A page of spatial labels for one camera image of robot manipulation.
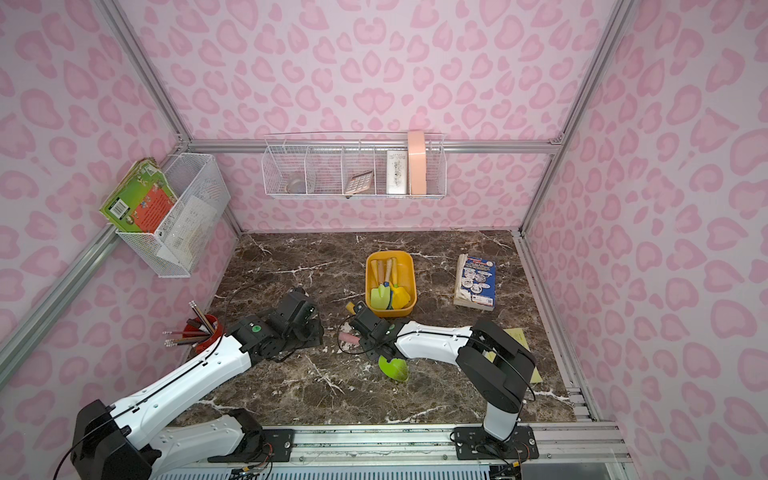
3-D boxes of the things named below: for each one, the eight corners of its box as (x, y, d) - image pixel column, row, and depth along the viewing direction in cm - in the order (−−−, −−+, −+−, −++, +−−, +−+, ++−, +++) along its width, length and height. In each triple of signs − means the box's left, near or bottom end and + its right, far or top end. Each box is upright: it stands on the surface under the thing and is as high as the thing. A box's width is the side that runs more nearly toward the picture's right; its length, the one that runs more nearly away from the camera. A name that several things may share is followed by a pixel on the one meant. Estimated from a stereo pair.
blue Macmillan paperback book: (452, 303, 101) (453, 298, 99) (456, 259, 114) (458, 253, 111) (493, 311, 99) (495, 305, 97) (493, 265, 112) (495, 259, 109)
